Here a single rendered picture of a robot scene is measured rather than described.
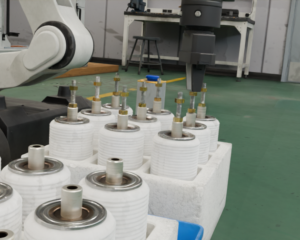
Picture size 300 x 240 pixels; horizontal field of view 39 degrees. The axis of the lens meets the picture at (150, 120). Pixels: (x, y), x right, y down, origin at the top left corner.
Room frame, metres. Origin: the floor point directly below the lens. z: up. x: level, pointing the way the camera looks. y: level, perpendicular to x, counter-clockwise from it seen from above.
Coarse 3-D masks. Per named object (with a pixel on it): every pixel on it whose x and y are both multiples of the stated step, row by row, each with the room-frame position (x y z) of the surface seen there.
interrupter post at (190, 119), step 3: (186, 114) 0.93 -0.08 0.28; (189, 114) 0.92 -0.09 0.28; (192, 114) 0.92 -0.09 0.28; (195, 114) 0.93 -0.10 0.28; (186, 117) 0.93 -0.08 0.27; (189, 117) 0.92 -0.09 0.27; (192, 117) 0.92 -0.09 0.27; (195, 117) 0.93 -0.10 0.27; (186, 120) 0.93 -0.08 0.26; (189, 120) 0.92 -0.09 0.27; (192, 120) 0.92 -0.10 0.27; (195, 120) 0.93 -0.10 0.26; (186, 123) 0.93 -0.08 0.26; (189, 123) 0.92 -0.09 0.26; (192, 123) 0.92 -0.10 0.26; (189, 126) 0.92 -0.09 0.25; (192, 126) 0.92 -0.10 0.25
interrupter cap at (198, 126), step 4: (184, 124) 0.95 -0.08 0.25; (196, 124) 0.95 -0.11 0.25; (200, 124) 0.94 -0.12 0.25; (204, 124) 0.94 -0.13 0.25; (184, 128) 0.90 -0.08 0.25; (188, 128) 0.90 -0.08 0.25; (192, 128) 0.89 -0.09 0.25; (196, 128) 0.90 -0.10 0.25; (200, 128) 0.90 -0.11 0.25; (204, 128) 0.91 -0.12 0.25
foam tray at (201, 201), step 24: (72, 168) 0.81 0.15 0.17; (96, 168) 0.79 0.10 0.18; (144, 168) 0.82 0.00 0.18; (216, 168) 0.86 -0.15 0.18; (168, 192) 0.74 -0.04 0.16; (192, 192) 0.73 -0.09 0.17; (216, 192) 0.90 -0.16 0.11; (168, 216) 0.74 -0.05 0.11; (192, 216) 0.73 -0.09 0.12; (216, 216) 0.94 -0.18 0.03
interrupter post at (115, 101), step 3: (114, 96) 1.11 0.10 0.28; (117, 96) 1.11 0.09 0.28; (114, 99) 1.11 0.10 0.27; (117, 99) 1.11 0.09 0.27; (111, 102) 1.11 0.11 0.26; (114, 102) 1.11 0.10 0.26; (117, 102) 1.11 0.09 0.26; (111, 105) 1.11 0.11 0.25; (114, 105) 1.11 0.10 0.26; (117, 105) 1.11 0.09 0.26
